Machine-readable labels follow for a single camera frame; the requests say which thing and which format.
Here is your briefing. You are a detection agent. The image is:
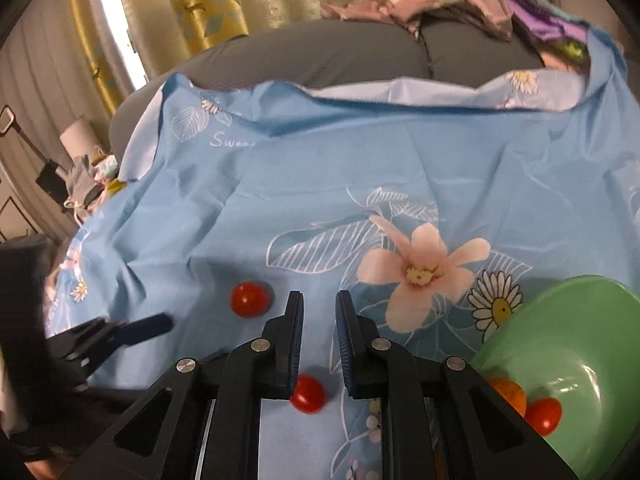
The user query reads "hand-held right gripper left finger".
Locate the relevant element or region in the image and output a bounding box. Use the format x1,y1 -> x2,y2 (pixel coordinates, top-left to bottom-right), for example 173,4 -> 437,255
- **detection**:
60,290 -> 305,480

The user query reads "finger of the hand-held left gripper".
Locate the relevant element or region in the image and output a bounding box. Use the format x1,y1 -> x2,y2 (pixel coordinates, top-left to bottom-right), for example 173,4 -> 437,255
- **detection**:
64,312 -> 175,387

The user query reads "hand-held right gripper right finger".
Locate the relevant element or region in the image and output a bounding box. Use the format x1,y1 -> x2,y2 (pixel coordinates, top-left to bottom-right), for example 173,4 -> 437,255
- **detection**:
335,290 -> 576,480

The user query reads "red cherry tomato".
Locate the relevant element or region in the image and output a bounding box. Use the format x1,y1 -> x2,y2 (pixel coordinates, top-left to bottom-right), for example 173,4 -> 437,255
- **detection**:
290,375 -> 326,415
230,281 -> 269,318
525,397 -> 563,436

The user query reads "green plastic bowl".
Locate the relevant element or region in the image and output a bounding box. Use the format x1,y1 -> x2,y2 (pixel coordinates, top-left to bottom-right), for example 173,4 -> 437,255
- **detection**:
470,275 -> 640,480

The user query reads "black floor washer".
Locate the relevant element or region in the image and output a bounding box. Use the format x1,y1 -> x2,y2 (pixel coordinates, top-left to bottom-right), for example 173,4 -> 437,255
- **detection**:
0,105 -> 67,197

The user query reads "grey cloth pile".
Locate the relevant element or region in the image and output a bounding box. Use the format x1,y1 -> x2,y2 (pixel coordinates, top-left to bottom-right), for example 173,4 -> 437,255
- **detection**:
62,152 -> 126,212

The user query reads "orange tangerine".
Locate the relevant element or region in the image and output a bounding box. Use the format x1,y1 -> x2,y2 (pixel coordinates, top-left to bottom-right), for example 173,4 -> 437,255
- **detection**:
487,377 -> 527,417

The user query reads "blue floral bed sheet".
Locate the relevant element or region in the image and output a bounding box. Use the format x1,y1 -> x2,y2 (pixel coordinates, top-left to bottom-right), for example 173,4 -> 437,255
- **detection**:
45,27 -> 640,480

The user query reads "grey curtain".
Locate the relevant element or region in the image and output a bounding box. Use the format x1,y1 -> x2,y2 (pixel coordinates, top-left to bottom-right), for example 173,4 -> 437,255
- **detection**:
0,10 -> 126,241

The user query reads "grey sofa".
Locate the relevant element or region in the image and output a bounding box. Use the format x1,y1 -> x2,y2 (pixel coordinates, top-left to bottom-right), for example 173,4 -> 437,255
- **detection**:
109,15 -> 547,161

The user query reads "yellow patterned curtain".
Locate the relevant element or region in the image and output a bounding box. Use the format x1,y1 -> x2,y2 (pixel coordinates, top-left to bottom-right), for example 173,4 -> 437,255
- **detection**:
67,0 -> 249,111

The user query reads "dark patterned cloth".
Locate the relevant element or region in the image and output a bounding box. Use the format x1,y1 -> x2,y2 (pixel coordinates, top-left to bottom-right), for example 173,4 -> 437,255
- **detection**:
540,37 -> 592,72

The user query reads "purple cloth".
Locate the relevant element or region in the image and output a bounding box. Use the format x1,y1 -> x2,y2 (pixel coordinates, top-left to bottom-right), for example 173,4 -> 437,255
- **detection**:
502,0 -> 597,45

